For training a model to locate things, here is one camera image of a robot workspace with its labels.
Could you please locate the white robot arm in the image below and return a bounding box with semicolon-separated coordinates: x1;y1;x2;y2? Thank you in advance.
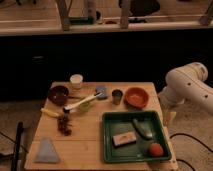
158;62;213;126

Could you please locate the small dark metal cup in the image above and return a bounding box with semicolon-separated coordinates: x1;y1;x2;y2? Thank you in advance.
112;89;123;105

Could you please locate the white paper cup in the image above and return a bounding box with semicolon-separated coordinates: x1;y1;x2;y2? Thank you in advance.
70;74;83;89

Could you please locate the small green cup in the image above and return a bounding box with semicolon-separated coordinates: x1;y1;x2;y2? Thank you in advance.
79;102;90;112

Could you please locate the orange bowl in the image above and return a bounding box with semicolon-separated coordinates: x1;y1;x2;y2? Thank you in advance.
124;87;149;108

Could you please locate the green plastic tray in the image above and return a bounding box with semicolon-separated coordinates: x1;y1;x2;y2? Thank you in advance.
102;111;171;163

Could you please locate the dark red bowl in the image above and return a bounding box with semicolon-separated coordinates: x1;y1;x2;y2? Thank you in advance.
47;85;69;106

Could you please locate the dark red grape bunch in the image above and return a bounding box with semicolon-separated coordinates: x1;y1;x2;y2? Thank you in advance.
57;115;72;136

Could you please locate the green cucumber toy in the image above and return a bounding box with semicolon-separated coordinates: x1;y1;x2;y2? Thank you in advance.
132;119;153;140

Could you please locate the yellow banana toy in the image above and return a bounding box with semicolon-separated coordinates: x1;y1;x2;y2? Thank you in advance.
41;108;60;118

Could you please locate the orange ball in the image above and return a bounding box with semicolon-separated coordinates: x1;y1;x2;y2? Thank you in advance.
148;143;164;157

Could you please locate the grey triangular cloth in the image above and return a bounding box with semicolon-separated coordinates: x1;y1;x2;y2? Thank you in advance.
35;138;60;164

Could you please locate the black pole stand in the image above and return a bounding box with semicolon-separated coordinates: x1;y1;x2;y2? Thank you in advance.
11;122;24;171

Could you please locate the white handled brush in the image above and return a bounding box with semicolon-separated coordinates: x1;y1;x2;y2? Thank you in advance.
63;92;102;113

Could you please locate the black floor cable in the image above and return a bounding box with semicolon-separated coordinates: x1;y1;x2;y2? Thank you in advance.
169;132;213;171

